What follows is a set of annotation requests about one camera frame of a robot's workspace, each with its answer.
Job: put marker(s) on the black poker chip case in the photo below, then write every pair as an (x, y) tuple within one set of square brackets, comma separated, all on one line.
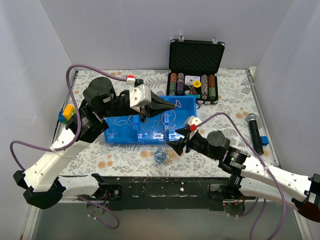
[(193, 67)]

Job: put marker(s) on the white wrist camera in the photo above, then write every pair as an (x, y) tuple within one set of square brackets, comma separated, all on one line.
[(191, 124), (139, 93)]

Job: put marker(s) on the floral patterned table mat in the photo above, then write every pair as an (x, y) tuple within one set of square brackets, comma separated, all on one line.
[(236, 99)]

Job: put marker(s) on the aluminium frame rail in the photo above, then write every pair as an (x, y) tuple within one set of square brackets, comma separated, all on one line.
[(51, 201)]

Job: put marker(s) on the colourful toy brick stack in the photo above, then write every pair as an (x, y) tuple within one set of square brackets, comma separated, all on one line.
[(66, 114)]

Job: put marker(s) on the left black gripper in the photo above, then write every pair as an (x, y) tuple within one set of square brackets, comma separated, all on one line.
[(144, 110)]

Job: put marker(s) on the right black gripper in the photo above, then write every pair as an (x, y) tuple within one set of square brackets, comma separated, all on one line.
[(186, 142)]

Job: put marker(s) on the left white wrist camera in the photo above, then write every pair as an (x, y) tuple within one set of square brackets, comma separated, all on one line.
[(139, 93)]

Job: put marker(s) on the small blue toy brick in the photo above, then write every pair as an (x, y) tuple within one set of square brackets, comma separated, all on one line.
[(264, 140)]

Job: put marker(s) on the black handheld microphone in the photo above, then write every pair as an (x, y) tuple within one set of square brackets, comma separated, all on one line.
[(255, 134)]

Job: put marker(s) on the blue plastic divided bin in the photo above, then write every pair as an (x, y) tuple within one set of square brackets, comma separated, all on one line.
[(157, 130)]

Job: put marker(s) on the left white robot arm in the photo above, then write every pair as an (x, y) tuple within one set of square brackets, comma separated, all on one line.
[(43, 185)]

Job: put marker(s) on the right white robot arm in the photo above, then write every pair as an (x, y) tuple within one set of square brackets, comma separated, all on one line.
[(251, 178)]

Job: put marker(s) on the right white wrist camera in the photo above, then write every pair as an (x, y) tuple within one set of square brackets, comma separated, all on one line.
[(191, 124)]

